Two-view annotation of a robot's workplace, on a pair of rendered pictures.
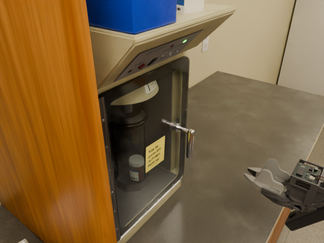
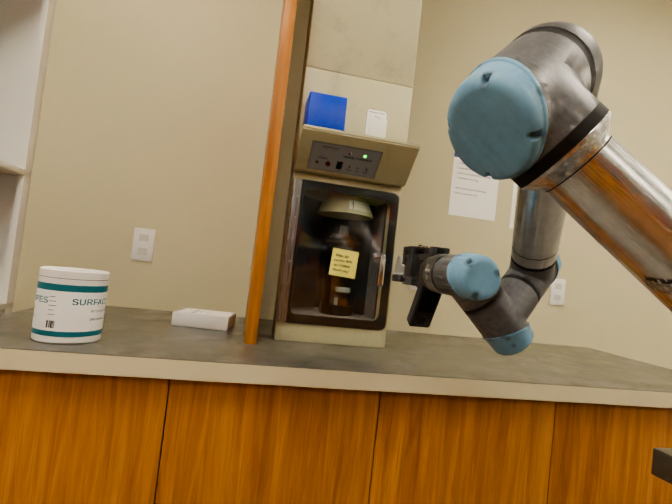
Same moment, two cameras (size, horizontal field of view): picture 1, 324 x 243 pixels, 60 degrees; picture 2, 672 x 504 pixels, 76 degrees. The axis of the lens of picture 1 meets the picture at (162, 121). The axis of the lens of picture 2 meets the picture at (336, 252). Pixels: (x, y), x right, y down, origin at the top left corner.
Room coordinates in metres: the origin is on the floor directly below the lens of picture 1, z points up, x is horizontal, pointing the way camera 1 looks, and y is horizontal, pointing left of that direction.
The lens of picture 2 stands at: (-0.36, -0.78, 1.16)
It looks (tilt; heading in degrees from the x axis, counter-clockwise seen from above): 2 degrees up; 42
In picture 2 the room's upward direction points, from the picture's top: 6 degrees clockwise
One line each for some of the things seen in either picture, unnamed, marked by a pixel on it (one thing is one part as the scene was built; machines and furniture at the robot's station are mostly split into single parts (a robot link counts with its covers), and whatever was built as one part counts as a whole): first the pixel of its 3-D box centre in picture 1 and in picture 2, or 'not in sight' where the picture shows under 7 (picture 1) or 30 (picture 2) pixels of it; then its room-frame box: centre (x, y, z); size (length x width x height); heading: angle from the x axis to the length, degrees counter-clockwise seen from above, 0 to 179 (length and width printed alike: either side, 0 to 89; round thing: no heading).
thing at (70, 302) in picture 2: not in sight; (71, 303); (-0.03, 0.26, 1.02); 0.13 x 0.13 x 0.15
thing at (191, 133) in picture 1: (185, 141); (379, 269); (0.63, -0.06, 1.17); 0.05 x 0.03 x 0.10; 53
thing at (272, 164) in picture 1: (269, 168); not in sight; (0.51, -0.25, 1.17); 0.09 x 0.03 x 0.06; 49
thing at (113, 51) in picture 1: (169, 42); (356, 157); (0.53, -0.01, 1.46); 0.32 x 0.11 x 0.10; 143
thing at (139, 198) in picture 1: (151, 149); (341, 256); (0.56, 0.03, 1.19); 0.30 x 0.01 x 0.40; 143
